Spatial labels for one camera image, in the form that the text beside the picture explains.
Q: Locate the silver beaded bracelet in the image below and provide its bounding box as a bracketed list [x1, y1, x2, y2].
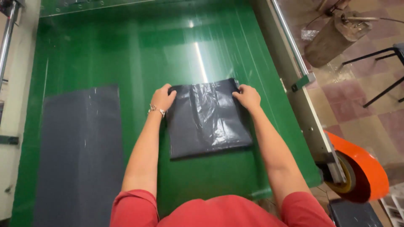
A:
[147, 104, 166, 118]

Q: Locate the wooden log block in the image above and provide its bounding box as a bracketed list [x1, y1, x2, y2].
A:
[304, 11, 373, 68]

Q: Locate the green conveyor belt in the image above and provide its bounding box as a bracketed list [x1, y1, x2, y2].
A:
[10, 0, 323, 227]

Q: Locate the stack of black plastic bags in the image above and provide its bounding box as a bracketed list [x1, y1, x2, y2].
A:
[165, 78, 254, 160]

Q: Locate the chrome side rail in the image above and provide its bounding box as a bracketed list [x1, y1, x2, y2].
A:
[0, 0, 19, 83]
[271, 0, 311, 78]

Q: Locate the beige machine frame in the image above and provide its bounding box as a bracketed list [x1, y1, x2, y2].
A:
[0, 0, 41, 221]
[252, 0, 348, 185]

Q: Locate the black flat box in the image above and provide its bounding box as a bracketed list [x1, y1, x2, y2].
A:
[328, 199, 384, 227]

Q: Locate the orange wheel guard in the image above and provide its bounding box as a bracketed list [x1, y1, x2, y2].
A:
[324, 130, 390, 203]

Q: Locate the long black plastic sheet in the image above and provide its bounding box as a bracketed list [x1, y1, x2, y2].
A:
[32, 84, 125, 227]

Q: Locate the person's red shirt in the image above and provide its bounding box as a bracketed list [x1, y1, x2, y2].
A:
[109, 189, 336, 227]

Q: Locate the person's right hand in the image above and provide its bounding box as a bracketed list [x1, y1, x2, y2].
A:
[232, 84, 262, 113]

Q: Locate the person's left hand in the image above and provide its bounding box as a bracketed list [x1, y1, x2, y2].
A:
[150, 83, 177, 114]

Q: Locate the black metal stool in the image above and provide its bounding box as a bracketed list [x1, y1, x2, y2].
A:
[342, 43, 404, 108]

